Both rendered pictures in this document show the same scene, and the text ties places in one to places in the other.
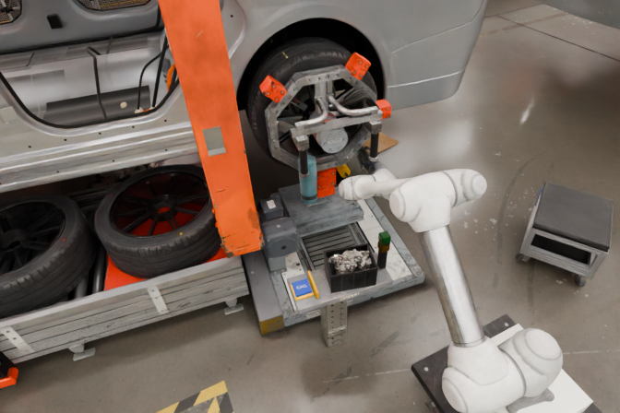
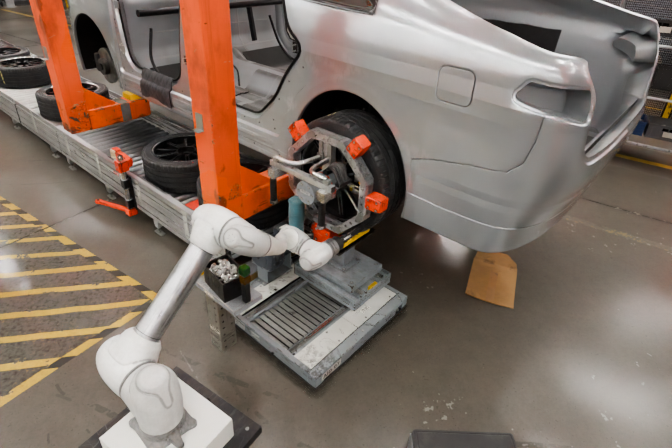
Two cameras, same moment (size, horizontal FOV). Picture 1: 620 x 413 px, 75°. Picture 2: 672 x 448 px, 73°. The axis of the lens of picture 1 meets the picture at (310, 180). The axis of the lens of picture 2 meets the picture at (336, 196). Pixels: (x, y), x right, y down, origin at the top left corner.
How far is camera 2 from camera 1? 194 cm
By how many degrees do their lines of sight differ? 46
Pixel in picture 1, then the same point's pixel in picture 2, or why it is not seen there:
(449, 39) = (477, 178)
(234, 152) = (208, 138)
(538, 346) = (146, 372)
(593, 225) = not seen: outside the picture
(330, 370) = (192, 351)
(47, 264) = (173, 166)
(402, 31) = (424, 142)
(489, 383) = (110, 353)
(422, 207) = (195, 221)
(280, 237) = not seen: hidden behind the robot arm
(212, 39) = (200, 56)
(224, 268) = not seen: hidden behind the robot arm
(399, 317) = (264, 382)
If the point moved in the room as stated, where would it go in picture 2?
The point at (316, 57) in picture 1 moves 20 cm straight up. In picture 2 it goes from (337, 123) to (339, 84)
